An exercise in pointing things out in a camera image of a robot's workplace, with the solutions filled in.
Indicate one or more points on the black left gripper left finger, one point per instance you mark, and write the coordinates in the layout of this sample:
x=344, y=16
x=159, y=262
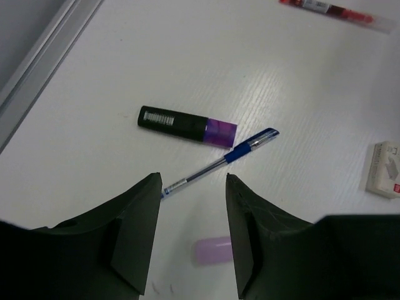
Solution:
x=103, y=253

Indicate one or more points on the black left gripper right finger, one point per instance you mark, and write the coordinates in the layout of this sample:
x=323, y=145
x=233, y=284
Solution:
x=279, y=256

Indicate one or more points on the blue ballpoint pen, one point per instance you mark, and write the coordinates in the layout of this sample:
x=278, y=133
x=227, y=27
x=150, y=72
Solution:
x=250, y=144

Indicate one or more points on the purple black highlighter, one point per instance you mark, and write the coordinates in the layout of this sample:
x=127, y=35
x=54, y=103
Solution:
x=188, y=126

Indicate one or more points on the red gel pen clear cap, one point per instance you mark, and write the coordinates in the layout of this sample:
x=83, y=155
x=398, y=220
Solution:
x=362, y=19

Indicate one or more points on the aluminium frame rail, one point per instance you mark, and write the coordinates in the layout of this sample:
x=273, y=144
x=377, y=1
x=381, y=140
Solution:
x=37, y=68

